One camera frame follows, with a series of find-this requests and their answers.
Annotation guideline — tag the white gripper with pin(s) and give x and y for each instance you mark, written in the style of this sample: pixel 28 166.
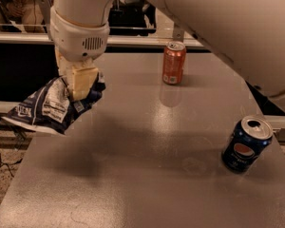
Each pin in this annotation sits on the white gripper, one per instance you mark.
pixel 77 41

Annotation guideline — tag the blue chip bag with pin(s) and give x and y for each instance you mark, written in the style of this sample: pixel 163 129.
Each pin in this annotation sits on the blue chip bag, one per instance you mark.
pixel 50 110

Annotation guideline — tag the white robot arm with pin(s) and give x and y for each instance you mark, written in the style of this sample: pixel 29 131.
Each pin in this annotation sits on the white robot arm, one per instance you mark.
pixel 247 35

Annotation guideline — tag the dark chairs behind glass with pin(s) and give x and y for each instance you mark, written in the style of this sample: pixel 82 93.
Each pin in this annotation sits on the dark chairs behind glass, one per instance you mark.
pixel 126 17

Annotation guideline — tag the orange soda can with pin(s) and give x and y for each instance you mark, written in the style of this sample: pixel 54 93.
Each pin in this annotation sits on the orange soda can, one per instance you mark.
pixel 173 62

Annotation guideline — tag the blue Pepsi can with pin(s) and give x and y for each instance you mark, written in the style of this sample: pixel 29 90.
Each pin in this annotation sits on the blue Pepsi can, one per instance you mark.
pixel 251 135

